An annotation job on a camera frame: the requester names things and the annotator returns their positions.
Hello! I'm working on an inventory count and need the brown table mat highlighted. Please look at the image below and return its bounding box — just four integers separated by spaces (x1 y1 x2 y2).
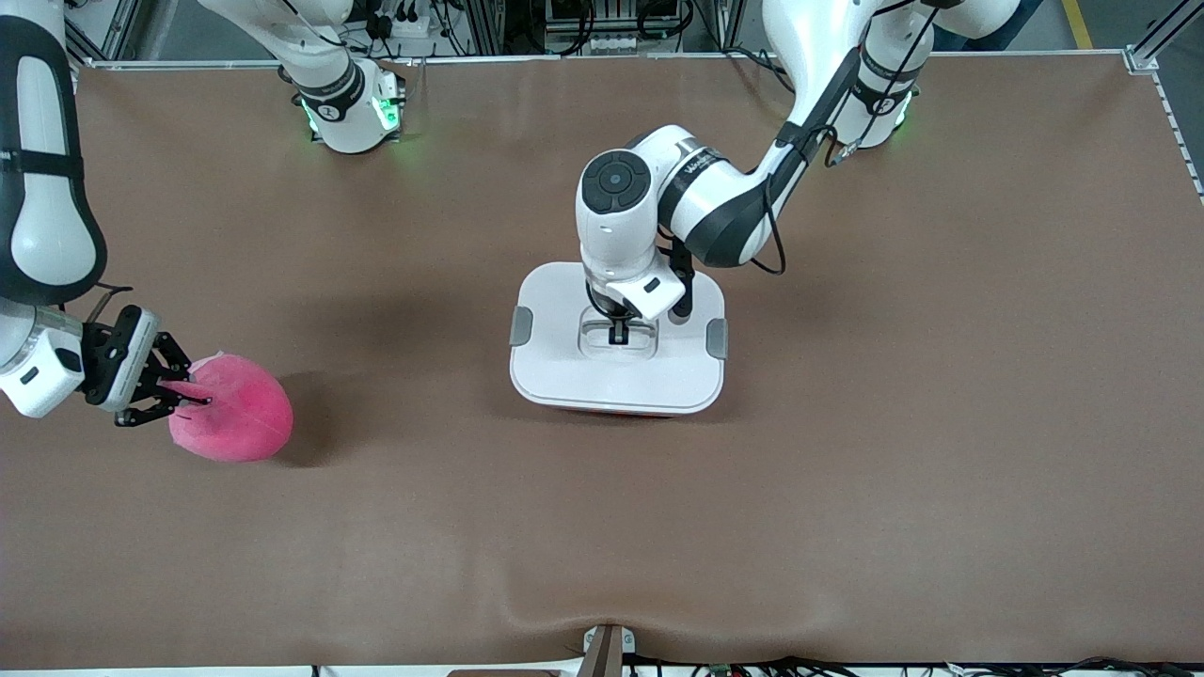
0 52 1204 670

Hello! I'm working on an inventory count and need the aluminium frame corner post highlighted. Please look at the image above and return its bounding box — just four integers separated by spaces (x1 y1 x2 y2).
1124 0 1204 203

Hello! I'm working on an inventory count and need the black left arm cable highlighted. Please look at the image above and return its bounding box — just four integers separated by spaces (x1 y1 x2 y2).
764 120 840 276

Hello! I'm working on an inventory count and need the pink translucent plastic box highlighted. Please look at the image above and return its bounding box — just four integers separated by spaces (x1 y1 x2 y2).
555 404 683 417

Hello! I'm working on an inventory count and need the aluminium camera mount profile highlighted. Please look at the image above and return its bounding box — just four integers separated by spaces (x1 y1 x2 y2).
578 623 636 677

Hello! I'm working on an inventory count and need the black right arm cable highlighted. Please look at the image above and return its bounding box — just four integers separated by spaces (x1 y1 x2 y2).
89 282 135 325

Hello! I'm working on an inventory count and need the pink plush toy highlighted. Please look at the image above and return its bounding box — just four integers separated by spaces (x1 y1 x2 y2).
167 353 294 464

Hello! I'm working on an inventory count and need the aluminium frame strut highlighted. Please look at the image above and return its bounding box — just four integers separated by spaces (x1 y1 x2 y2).
64 0 142 71

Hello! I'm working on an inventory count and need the silver table edge rail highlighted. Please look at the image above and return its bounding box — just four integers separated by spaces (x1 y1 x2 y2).
73 49 1160 78

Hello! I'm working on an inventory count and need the white power strip with plugs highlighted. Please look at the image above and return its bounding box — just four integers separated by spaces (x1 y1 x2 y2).
379 5 436 40

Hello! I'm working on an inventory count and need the white box lid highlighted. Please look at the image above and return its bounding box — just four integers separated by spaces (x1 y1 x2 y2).
509 261 730 417

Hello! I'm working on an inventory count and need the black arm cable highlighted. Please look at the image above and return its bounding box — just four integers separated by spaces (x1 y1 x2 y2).
89 282 135 325
764 120 840 276

